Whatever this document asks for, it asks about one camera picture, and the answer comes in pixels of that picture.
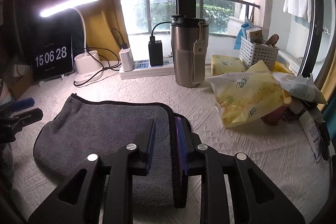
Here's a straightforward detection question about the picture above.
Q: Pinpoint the white perforated basket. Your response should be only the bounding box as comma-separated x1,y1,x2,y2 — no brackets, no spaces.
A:
239,37,278,71

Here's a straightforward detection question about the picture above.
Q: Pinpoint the crumpled white plastic bag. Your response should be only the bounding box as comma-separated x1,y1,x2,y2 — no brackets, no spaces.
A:
272,72,327,105

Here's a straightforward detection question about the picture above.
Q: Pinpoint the white tube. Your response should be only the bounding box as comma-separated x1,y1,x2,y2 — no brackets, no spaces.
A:
299,111,322,162

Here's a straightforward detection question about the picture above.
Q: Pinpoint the white textured table cloth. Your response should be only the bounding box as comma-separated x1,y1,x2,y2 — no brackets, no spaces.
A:
11,71,330,222

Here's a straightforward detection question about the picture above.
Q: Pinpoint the yellow curtain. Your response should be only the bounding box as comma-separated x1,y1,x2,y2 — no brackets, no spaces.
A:
79,0,129,61

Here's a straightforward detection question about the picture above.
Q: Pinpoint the white desk lamp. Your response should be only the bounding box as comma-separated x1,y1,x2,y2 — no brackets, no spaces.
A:
39,0,103,87

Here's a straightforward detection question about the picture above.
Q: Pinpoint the stainless steel tumbler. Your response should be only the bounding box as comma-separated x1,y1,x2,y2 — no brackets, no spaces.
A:
170,15,209,88

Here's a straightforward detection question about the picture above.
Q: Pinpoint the black lamp cable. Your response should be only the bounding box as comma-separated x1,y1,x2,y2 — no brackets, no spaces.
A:
72,28,129,88

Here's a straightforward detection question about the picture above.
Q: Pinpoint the red cup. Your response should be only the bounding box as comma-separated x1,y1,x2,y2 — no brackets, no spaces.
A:
261,105,288,126

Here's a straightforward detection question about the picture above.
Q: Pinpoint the white power strip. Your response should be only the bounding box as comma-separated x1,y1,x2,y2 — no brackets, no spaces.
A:
119,57,174,80

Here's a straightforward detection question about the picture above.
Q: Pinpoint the yellow tissue pack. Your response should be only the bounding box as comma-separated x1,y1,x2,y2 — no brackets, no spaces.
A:
207,60,291,128
211,55,246,76

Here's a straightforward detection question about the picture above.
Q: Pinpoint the white charger adapter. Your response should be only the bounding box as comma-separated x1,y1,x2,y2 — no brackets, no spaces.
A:
119,48,134,72

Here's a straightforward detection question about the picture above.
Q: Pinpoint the purple and grey towel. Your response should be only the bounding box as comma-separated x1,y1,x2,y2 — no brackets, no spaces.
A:
33,94,188,209

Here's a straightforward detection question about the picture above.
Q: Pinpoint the black power adapter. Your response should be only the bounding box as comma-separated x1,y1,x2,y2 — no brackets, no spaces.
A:
148,40,163,67

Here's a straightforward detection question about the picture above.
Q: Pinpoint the tablet showing clock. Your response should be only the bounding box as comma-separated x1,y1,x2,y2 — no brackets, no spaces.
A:
31,31,74,83

